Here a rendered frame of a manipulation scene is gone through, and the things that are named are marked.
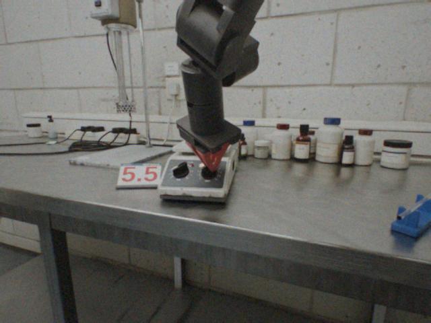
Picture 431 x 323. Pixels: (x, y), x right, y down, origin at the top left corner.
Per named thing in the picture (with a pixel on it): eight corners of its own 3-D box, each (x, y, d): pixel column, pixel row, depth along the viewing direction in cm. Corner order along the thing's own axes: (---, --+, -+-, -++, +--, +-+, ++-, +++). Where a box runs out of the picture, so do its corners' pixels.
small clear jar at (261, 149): (266, 155, 93) (267, 140, 91) (270, 158, 88) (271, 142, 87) (252, 155, 92) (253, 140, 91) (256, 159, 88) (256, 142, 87)
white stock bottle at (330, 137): (322, 157, 90) (326, 116, 87) (345, 161, 85) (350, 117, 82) (310, 160, 86) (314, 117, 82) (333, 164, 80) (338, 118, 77)
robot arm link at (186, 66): (170, 58, 38) (199, 69, 35) (205, 42, 42) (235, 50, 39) (178, 103, 43) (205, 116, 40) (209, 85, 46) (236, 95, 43)
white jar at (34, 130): (42, 137, 135) (40, 124, 133) (27, 138, 132) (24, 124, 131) (43, 135, 140) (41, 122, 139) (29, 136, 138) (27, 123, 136)
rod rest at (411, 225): (417, 238, 39) (421, 214, 38) (389, 229, 41) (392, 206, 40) (437, 219, 45) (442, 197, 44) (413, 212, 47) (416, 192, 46)
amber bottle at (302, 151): (296, 157, 89) (298, 123, 87) (310, 159, 87) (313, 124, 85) (292, 160, 86) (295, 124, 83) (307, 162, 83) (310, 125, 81)
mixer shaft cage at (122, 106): (128, 113, 86) (120, 23, 80) (110, 112, 88) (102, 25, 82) (141, 112, 92) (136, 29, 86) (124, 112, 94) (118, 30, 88)
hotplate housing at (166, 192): (226, 204, 50) (227, 161, 48) (157, 200, 52) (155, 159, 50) (236, 172, 72) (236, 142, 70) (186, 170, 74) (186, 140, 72)
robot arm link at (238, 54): (176, 1, 33) (228, 42, 31) (239, -20, 39) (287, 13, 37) (170, 80, 43) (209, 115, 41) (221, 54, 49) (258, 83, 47)
